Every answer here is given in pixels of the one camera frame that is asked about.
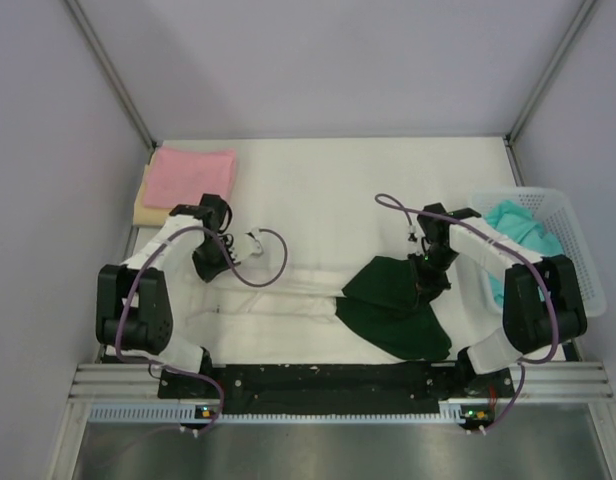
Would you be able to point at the white and green t shirt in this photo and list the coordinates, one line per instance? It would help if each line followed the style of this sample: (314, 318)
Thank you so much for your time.
(375, 315)

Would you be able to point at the right aluminium frame post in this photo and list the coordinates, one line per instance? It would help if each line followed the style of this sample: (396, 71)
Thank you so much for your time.
(583, 15)

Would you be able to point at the aluminium frame post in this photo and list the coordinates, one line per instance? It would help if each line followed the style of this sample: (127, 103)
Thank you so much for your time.
(85, 28)
(583, 15)

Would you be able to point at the left aluminium frame post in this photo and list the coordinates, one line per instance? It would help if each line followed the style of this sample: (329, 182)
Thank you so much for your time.
(85, 28)

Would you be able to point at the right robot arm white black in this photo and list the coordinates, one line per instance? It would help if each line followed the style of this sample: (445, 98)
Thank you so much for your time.
(542, 304)

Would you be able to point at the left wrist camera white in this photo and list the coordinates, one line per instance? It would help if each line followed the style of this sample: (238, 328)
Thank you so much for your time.
(247, 245)

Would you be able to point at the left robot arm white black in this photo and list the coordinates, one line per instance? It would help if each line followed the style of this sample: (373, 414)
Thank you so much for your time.
(142, 303)

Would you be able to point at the teal t shirt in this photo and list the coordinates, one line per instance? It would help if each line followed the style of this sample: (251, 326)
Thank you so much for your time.
(518, 223)

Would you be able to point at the folded pink t shirt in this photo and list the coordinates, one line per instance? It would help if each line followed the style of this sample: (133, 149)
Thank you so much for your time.
(178, 177)

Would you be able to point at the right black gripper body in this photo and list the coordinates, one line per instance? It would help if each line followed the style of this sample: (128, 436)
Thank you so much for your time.
(430, 270)

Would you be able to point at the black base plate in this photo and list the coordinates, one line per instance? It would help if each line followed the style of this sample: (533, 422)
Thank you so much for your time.
(340, 389)

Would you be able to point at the folded beige t shirt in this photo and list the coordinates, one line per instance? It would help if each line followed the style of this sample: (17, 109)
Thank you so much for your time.
(144, 216)

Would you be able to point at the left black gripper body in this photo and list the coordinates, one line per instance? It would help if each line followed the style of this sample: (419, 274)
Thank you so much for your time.
(209, 257)

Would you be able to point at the white plastic basket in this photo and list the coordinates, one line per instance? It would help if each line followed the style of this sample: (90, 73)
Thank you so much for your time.
(553, 209)

